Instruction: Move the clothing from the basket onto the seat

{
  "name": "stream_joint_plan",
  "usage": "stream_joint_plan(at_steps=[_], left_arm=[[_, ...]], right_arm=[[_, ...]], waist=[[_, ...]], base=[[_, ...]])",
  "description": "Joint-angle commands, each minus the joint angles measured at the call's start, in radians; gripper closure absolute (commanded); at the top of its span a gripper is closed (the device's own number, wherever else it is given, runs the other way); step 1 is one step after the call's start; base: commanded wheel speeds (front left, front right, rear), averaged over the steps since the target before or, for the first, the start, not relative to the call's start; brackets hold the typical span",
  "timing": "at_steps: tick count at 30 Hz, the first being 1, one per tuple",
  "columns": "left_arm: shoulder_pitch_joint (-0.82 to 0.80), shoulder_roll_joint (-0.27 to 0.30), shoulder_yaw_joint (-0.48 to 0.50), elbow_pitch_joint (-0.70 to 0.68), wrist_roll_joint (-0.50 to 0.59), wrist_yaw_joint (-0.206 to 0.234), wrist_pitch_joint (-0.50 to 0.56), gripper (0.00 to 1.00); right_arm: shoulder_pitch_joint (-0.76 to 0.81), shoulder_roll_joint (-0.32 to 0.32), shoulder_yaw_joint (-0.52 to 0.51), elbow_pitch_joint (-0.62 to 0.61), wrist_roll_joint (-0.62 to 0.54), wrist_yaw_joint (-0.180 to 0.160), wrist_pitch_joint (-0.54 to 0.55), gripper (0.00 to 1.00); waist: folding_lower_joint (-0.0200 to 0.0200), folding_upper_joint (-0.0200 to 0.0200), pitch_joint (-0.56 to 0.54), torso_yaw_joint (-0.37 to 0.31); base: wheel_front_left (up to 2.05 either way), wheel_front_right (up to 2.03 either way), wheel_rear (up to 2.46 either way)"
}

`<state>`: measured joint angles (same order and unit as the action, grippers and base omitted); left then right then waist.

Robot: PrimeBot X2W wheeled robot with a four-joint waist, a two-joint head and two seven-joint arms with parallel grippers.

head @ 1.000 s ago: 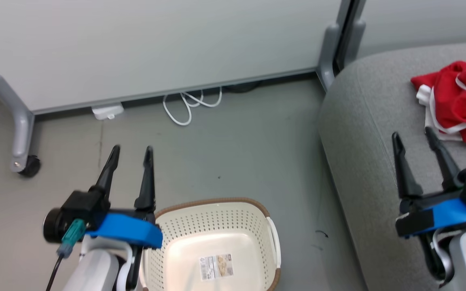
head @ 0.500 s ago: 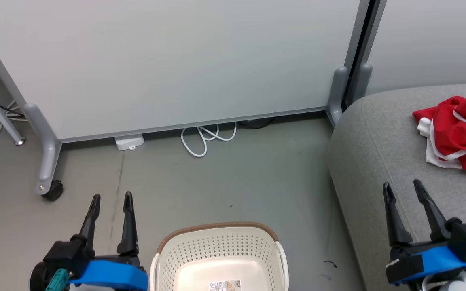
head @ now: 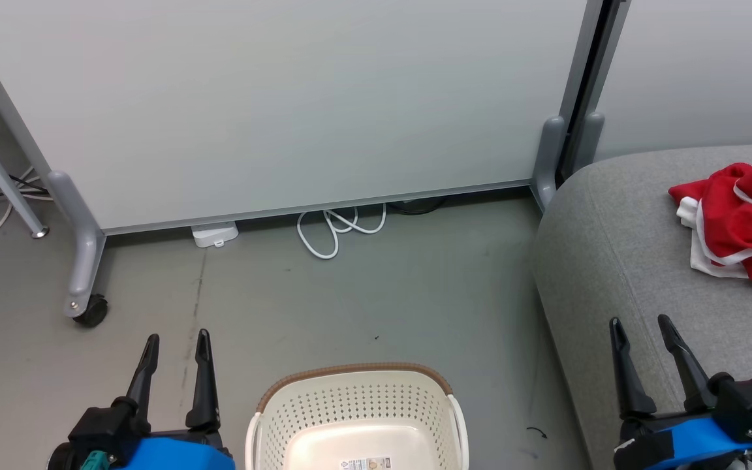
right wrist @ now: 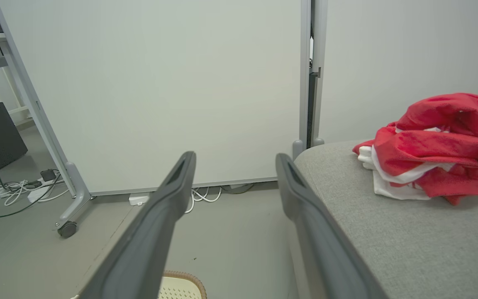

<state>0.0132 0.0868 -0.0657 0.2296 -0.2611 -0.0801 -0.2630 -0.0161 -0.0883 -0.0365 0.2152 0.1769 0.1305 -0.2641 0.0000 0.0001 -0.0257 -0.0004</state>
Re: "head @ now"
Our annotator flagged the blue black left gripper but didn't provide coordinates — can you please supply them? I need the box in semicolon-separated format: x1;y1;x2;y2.
108;328;237;470

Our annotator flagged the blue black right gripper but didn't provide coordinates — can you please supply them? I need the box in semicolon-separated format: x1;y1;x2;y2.
608;314;752;470

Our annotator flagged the red garment with white trim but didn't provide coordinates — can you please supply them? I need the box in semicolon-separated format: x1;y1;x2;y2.
668;160;752;287

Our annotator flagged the cream perforated laundry basket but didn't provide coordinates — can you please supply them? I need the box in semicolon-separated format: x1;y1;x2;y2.
245;362;470;470

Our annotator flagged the basket sticker label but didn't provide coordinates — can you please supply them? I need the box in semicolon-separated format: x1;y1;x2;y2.
339;456;392;470

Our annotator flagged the black caster wheel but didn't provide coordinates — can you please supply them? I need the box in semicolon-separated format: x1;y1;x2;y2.
72;294;110;328

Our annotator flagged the grey fabric sofa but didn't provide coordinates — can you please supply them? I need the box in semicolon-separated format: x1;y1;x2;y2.
531;142;752;470

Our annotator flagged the white power adapter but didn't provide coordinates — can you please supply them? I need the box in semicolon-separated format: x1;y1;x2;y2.
191;221;240;249

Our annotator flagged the grey partition leg with caster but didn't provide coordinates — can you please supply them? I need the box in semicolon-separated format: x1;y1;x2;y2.
46;170;108;319

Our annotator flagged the large white partition panel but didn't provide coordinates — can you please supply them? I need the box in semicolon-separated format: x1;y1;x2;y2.
0;0;612;234

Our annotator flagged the narrow white partition panel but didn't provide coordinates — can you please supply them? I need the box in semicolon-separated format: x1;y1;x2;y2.
595;0;752;162

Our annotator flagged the white looped cable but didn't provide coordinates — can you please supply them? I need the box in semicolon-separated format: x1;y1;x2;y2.
296;203;388;260

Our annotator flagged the black cable under partition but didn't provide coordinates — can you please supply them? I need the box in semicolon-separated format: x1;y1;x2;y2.
385;195;447;215

